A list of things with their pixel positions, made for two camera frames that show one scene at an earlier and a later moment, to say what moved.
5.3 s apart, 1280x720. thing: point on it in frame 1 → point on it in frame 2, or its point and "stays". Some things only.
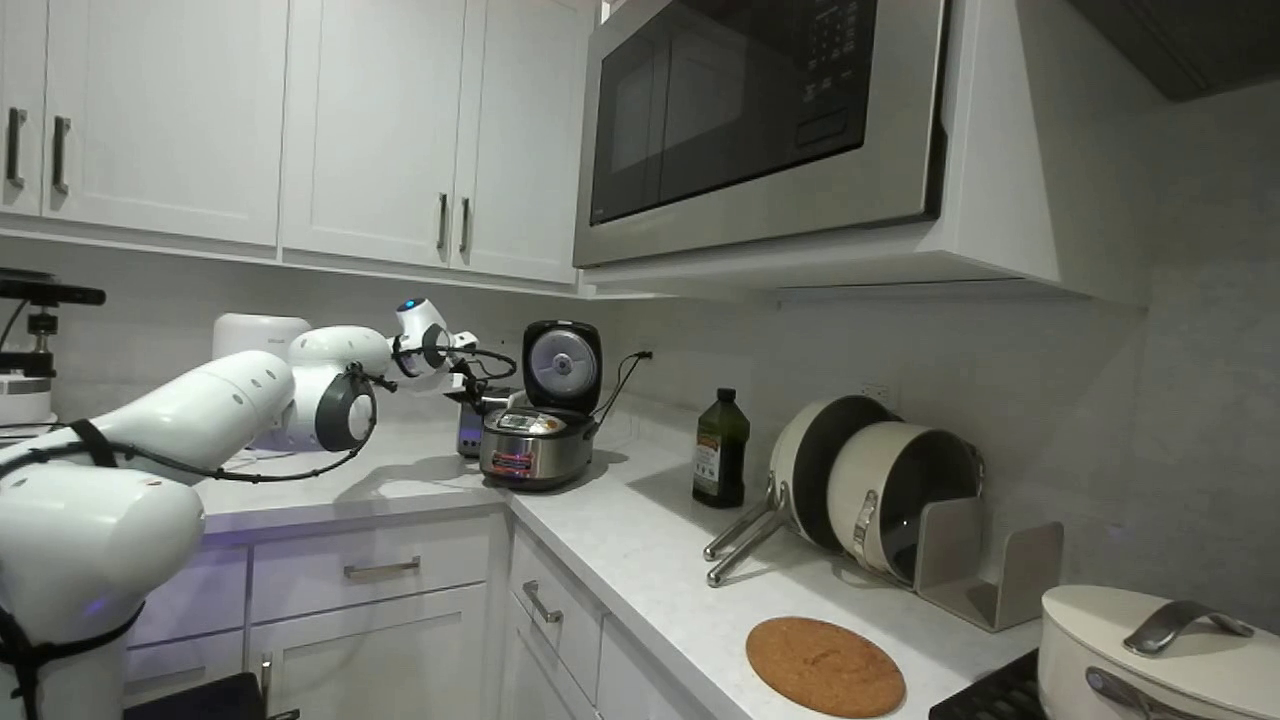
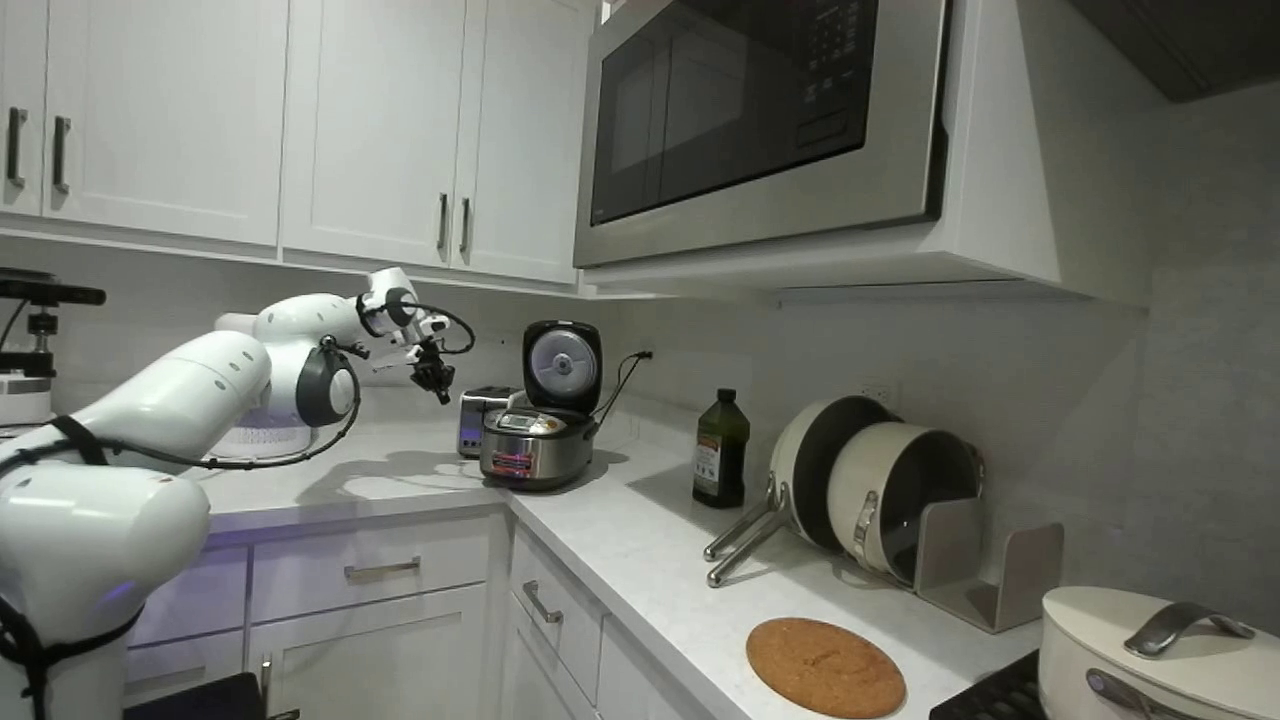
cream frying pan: x=801 y=462 stays
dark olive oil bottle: x=720 y=454 stays
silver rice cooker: x=544 y=443 stays
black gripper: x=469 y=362 → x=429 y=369
